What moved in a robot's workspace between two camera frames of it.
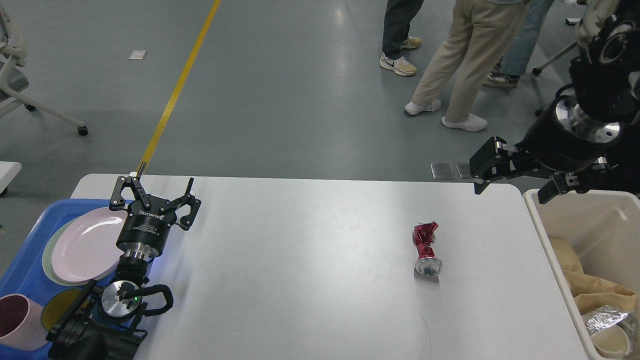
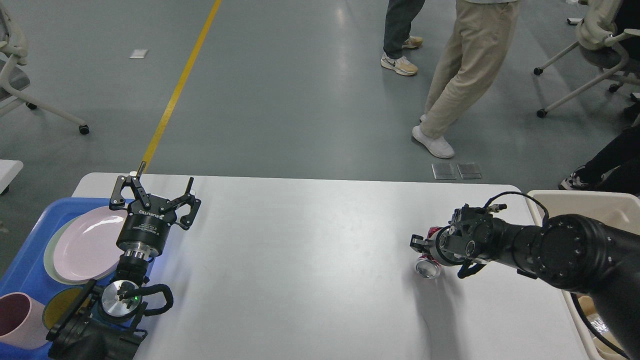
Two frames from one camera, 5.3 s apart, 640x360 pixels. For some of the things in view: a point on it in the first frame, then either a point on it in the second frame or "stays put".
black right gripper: (562, 137) -> (470, 235)
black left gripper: (143, 232) stays put
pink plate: (84, 249) stays put
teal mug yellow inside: (58, 305) stays put
